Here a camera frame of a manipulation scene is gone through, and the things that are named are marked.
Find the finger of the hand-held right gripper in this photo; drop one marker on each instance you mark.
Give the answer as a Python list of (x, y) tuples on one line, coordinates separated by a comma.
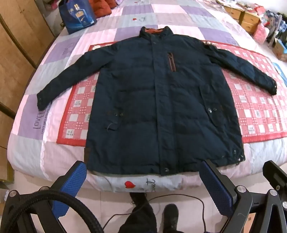
[(277, 177)]

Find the wooden nightstand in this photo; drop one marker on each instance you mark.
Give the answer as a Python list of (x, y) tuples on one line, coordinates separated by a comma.
[(246, 22)]

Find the orange padded jacket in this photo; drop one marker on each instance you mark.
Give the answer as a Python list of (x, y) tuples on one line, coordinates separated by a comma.
[(102, 7)]

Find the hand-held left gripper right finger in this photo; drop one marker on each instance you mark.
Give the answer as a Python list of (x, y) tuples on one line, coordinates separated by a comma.
[(215, 190)]

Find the red checked blanket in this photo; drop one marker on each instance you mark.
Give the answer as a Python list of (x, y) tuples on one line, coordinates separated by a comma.
[(253, 107)]

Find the wooden wardrobe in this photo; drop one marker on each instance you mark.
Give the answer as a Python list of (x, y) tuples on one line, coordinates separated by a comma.
[(13, 44)]

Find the pile of colourful clothes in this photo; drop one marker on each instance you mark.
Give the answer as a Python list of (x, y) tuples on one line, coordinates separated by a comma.
[(269, 22)]

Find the cardboard box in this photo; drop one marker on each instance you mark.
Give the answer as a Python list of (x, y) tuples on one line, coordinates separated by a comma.
[(280, 49)]

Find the navy padded jacket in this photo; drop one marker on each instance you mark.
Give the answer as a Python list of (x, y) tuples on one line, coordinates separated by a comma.
[(145, 100)]

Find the blue shopping bag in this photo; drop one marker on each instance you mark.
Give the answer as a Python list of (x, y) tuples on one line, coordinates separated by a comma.
[(76, 18)]

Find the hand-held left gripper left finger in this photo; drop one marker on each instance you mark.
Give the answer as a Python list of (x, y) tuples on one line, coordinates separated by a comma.
[(69, 188)]

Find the person's right shoe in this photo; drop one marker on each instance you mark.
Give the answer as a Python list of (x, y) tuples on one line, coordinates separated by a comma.
[(170, 217)]

